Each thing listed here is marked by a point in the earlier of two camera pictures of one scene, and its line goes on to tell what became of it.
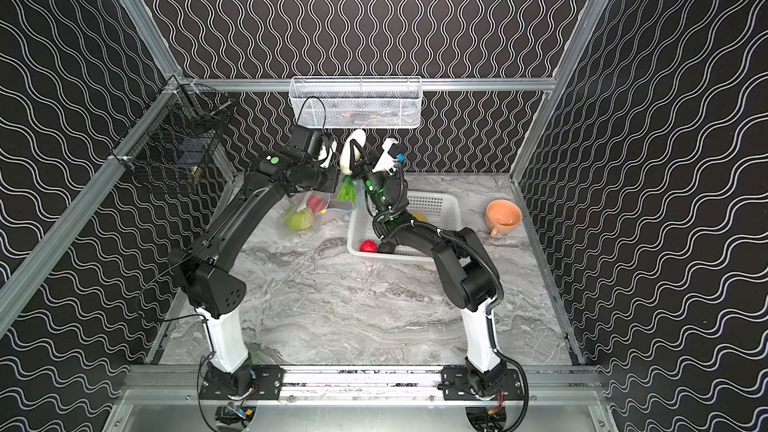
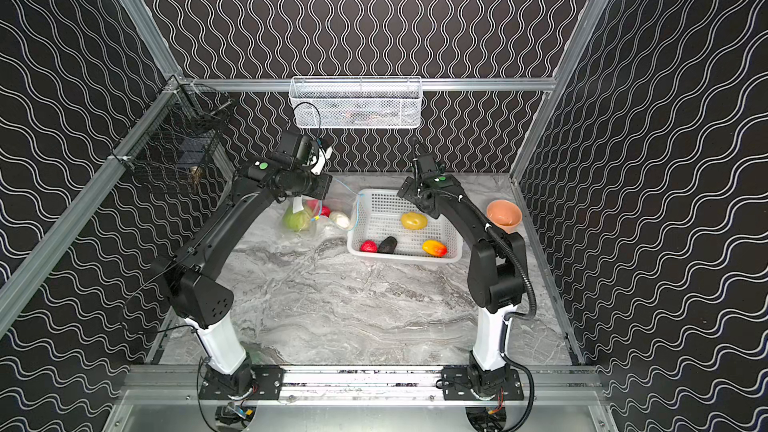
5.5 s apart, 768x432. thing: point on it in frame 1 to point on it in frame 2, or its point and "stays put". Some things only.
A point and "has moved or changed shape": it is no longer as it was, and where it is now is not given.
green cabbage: (300, 220) stays put
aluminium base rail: (545, 384) stays put
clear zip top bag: (305, 209) has moved or changed shape
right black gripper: (369, 170) to (409, 187)
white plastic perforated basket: (441, 209) stays put
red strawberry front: (369, 246) stays put
